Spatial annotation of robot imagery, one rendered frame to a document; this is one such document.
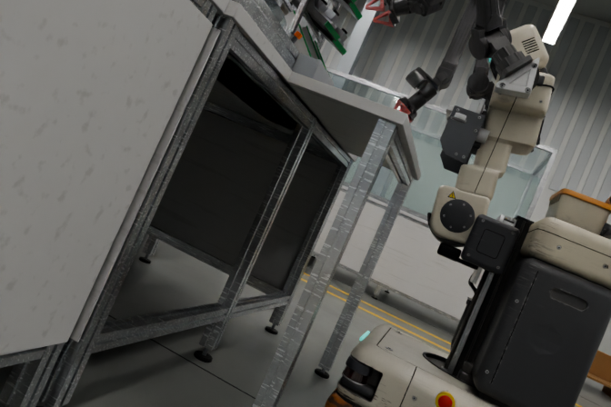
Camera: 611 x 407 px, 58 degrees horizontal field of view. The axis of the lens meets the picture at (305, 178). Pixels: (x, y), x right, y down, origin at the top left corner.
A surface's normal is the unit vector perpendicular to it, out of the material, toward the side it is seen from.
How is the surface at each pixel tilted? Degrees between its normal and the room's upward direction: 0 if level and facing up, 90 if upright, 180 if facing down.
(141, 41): 90
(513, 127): 90
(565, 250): 90
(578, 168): 90
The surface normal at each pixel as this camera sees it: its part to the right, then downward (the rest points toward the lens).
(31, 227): 0.88, 0.38
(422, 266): -0.24, -0.15
